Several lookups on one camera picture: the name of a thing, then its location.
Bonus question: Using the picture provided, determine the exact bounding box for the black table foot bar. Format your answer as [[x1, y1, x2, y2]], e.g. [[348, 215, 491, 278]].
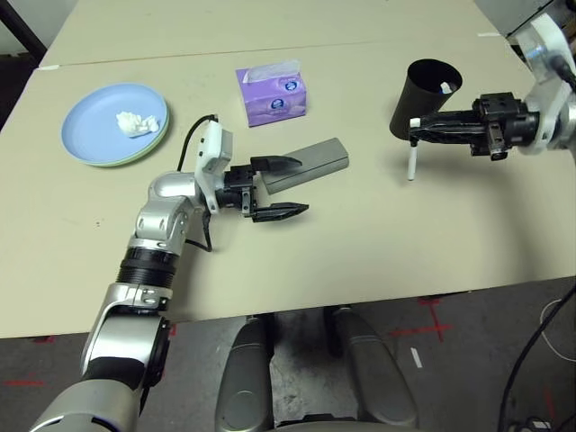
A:
[[418, 290, 472, 302]]

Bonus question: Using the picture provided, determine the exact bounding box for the black plastic cup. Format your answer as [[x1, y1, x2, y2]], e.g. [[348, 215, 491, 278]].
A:
[[389, 58, 464, 141]]

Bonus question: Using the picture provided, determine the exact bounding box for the grey glasses case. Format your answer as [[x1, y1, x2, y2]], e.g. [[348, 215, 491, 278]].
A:
[[265, 137, 351, 195]]

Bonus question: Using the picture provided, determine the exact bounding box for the white marker black cap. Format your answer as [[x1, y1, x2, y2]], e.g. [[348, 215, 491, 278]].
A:
[[407, 117, 422, 182]]

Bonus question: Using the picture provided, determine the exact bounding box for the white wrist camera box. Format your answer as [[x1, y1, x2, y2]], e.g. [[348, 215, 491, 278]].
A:
[[193, 121, 235, 215], [515, 12, 575, 145]]

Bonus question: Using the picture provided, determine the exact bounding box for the green plastic plate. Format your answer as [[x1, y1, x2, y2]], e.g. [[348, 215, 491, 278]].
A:
[[71, 101, 171, 169]]

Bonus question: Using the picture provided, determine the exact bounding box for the grey right robot leg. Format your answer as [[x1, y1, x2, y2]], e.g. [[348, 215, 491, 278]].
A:
[[324, 305, 419, 428]]

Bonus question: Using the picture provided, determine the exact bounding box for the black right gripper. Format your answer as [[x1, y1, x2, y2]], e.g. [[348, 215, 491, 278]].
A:
[[411, 92, 541, 162]]

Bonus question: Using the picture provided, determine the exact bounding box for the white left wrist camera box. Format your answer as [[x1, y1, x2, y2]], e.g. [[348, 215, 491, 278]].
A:
[[193, 121, 235, 215]]

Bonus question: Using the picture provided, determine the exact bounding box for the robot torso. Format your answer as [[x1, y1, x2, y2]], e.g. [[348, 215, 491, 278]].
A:
[[269, 416, 406, 432]]

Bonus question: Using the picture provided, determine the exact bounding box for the black foam floor mat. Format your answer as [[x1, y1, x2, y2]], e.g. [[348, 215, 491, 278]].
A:
[[0, 52, 41, 131]]

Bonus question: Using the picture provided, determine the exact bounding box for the blue plastic plate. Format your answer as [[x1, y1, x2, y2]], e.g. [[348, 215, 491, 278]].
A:
[[60, 82, 168, 166]]

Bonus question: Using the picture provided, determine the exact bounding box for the purple tissue box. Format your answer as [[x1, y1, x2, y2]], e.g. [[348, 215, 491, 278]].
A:
[[235, 57, 310, 129]]

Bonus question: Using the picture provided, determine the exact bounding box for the grey left robot leg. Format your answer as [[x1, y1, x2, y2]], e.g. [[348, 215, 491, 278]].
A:
[[214, 314, 275, 432]]

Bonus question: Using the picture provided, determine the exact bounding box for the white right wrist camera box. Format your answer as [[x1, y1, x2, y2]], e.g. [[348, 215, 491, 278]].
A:
[[515, 12, 575, 145]]

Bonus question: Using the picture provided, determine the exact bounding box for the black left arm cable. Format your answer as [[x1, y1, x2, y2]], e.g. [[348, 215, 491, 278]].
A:
[[177, 115, 221, 253]]

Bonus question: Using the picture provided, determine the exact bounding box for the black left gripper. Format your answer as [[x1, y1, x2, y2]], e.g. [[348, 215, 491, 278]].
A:
[[215, 155, 311, 224]]

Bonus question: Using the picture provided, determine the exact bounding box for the grey robot leg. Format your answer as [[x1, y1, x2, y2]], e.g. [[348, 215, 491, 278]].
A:
[[324, 305, 419, 428], [214, 314, 275, 432]]

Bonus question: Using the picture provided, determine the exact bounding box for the white floor cable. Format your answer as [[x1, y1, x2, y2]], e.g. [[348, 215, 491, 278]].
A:
[[539, 296, 576, 361]]

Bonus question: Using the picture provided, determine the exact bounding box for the black-framed side desk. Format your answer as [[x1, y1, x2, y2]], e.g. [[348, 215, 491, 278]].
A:
[[0, 0, 49, 55]]

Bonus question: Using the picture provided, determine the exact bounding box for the white tissue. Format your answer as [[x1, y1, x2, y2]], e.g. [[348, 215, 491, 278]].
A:
[[115, 111, 160, 139]]

